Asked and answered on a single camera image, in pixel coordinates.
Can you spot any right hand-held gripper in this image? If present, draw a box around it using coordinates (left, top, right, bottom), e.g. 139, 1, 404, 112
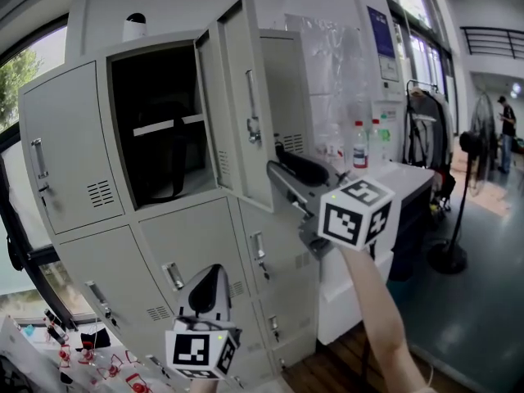
266, 142, 396, 262

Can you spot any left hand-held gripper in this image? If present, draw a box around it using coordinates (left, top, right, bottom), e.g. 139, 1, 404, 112
165, 263, 243, 382

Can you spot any grey metal locker cabinet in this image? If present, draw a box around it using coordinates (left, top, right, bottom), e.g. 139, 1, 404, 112
17, 0, 321, 393

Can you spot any person's right forearm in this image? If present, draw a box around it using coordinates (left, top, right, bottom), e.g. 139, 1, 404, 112
341, 246, 435, 393

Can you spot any cluster of clear plastic bottles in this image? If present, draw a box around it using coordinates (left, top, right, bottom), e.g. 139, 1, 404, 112
317, 111, 396, 171

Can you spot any black cloth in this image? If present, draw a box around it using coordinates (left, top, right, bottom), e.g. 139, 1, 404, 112
79, 328, 111, 350

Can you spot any grey table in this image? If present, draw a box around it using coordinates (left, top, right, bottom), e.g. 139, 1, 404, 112
370, 164, 436, 282

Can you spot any small white foam box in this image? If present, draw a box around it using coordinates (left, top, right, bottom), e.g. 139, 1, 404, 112
316, 279, 366, 346

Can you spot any clothes rack with garments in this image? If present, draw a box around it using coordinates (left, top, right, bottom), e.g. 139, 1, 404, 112
403, 79, 459, 213

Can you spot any wooden slatted platform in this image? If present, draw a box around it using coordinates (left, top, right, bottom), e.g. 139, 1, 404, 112
282, 323, 463, 393

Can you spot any white notice sheet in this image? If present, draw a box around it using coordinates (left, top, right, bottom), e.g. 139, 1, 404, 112
378, 54, 400, 84

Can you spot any blue poster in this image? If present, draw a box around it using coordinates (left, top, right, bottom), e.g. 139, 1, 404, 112
366, 5, 397, 60

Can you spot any black standing fan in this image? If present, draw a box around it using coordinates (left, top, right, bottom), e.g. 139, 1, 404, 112
427, 130, 486, 277

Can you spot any large industrial fan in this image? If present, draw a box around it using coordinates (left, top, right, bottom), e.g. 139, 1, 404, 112
468, 91, 499, 198

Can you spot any white carton box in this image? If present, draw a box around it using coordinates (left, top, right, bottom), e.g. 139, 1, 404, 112
0, 314, 56, 393

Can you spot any black tripod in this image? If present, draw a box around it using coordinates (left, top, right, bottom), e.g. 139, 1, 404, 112
0, 354, 34, 393

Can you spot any black balcony railing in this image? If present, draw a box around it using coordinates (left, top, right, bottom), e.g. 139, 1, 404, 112
459, 25, 524, 61

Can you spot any clear plastic wall sheet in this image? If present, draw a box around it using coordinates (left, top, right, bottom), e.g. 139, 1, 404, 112
283, 12, 372, 171

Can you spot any white blind cord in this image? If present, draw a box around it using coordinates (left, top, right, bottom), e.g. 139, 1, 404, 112
90, 315, 102, 362

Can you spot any black bag with strap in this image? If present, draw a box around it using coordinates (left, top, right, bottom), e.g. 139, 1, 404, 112
112, 96, 208, 206

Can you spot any black window frame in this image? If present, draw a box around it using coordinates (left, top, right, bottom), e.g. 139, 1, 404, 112
0, 12, 97, 331

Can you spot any white dome camera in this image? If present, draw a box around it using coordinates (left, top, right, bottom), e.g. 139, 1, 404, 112
121, 12, 148, 43

